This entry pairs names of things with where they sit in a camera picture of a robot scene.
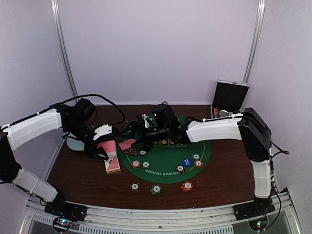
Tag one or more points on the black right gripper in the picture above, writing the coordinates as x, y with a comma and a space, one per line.
134, 126

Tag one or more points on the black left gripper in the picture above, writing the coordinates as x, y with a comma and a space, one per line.
92, 152

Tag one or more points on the red-backed playing card deck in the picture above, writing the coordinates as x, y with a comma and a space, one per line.
109, 147

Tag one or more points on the black red triangular dealer marker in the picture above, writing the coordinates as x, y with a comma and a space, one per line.
131, 151

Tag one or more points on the red black chip stack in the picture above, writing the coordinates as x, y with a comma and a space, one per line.
135, 187

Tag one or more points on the blue small blind button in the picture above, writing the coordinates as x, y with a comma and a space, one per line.
187, 162

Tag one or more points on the green chip stack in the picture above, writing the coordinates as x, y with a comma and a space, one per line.
155, 189

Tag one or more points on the orange chip stack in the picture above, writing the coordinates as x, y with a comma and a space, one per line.
187, 186

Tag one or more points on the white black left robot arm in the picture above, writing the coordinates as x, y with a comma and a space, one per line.
71, 119

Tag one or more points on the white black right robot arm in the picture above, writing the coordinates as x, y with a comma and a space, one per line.
247, 127

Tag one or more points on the gold playing card box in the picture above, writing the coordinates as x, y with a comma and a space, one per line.
112, 165

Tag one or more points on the light blue flower plate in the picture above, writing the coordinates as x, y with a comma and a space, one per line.
75, 145

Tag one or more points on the round green poker mat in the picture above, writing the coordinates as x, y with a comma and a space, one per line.
164, 158

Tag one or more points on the chips inside case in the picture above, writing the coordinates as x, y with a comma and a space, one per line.
220, 113

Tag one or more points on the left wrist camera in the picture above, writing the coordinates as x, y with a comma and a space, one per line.
105, 132

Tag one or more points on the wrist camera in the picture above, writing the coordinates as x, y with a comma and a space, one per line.
105, 132
164, 116

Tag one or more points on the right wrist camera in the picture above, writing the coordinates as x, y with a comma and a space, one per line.
164, 116

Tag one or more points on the metal front rail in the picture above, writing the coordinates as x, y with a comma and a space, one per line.
210, 220

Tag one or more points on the right aluminium frame post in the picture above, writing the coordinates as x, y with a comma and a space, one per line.
255, 40

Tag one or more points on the aluminium frame post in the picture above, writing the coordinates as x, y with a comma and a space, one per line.
62, 45
255, 40

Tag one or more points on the left aluminium frame post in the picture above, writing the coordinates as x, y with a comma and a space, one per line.
62, 45

